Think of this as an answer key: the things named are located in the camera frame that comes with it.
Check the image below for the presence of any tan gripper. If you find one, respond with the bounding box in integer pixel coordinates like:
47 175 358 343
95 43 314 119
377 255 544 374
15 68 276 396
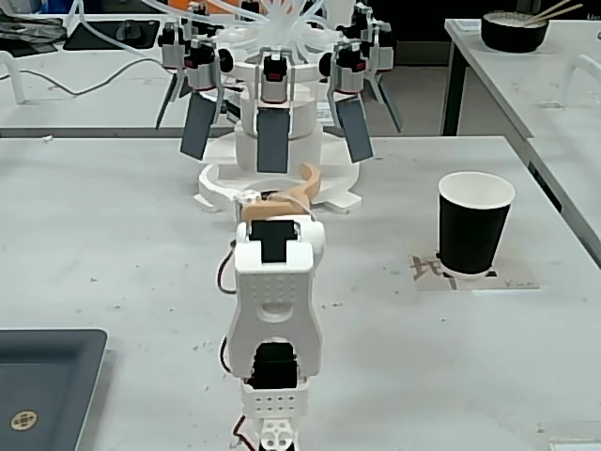
233 162 323 223

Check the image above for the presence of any black paper cup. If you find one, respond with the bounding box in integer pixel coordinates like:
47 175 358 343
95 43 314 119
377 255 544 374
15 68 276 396
437 171 516 282

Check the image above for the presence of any printed paper mat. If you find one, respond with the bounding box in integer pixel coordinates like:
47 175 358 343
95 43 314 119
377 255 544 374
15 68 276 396
407 253 542 292

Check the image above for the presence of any clear tube bundle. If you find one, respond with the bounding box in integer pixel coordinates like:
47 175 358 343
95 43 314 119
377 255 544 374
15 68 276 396
69 0 359 65

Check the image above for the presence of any dark table leg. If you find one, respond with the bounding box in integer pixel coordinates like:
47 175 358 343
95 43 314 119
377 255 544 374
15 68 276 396
440 41 470 137

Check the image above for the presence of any black bowl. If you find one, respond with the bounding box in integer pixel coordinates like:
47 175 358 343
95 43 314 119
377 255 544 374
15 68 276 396
480 12 550 54

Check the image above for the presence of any white curved stand leg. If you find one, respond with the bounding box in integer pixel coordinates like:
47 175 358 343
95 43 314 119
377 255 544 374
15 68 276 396
0 50 27 106
544 54 601 112

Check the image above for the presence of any dark crumpled cloth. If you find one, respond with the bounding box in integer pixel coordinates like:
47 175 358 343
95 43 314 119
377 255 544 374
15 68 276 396
0 11 69 57

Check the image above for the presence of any grey plastic tray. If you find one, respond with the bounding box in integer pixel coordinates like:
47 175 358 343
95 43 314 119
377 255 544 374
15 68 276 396
0 328 109 451

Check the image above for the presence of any wooden chopstick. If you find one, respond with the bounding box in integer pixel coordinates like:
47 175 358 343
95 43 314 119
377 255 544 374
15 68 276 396
530 0 573 23
524 2 584 25

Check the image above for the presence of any round gold token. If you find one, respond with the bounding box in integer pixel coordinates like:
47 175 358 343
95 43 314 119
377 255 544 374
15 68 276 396
9 409 39 432

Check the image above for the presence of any red black servo cable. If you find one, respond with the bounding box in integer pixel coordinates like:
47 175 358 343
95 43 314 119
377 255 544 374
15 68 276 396
231 414 258 451
219 328 234 378
216 239 237 298

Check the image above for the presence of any grey cable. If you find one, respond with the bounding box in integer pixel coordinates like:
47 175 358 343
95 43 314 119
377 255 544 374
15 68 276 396
23 58 166 99

